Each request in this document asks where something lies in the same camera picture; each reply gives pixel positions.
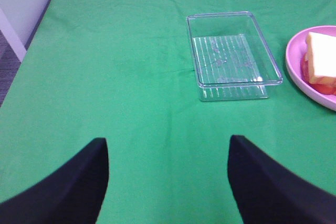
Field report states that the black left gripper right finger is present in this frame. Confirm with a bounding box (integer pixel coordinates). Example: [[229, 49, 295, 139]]
[[227, 135, 335, 223]]

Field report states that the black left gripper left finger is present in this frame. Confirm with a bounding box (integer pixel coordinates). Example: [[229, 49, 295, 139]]
[[1, 138, 109, 223]]

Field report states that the bread slice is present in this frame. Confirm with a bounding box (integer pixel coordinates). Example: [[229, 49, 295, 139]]
[[306, 32, 335, 86], [300, 57, 335, 95]]

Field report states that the clear left plastic container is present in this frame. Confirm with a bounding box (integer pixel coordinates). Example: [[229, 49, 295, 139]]
[[186, 11, 283, 102]]

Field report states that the green tablecloth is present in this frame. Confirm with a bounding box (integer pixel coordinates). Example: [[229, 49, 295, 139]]
[[1, 0, 335, 223]]

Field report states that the pink round plate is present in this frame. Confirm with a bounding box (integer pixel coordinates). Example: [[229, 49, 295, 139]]
[[285, 25, 335, 111]]

